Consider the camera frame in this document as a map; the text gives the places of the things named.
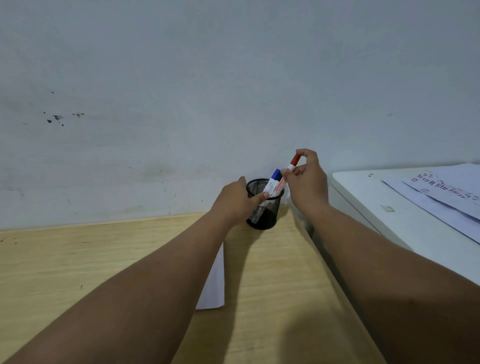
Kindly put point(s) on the person's left hand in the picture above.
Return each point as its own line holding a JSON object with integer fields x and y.
{"x": 232, "y": 204}

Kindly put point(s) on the person's right hand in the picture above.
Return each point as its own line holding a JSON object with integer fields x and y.
{"x": 309, "y": 187}

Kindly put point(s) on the person's right thumb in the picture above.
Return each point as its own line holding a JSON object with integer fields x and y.
{"x": 288, "y": 175}

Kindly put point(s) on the person's left thumb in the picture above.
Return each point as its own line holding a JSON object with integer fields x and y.
{"x": 260, "y": 200}

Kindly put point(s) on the person's right middle finger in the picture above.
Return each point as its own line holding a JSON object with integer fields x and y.
{"x": 300, "y": 170}

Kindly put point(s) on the red capped white marker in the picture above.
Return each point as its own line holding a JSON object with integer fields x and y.
{"x": 295, "y": 160}

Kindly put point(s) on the black mesh pen cup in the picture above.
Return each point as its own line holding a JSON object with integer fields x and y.
{"x": 267, "y": 215}

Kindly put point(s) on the person's left forearm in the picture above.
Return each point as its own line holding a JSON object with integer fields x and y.
{"x": 142, "y": 292}

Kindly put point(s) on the person's right forearm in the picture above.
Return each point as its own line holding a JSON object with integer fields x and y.
{"x": 393, "y": 292}

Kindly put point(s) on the blue capped white marker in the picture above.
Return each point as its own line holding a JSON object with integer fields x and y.
{"x": 273, "y": 180}

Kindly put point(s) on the white desk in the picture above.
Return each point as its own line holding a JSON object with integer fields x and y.
{"x": 375, "y": 195}

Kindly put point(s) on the blank white paper sheet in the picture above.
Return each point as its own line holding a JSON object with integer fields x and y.
{"x": 214, "y": 285}

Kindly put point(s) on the plain white paper sheet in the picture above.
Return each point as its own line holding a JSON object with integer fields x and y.
{"x": 442, "y": 213}

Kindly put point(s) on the printed white paper sheet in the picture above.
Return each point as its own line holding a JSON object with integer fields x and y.
{"x": 453, "y": 187}

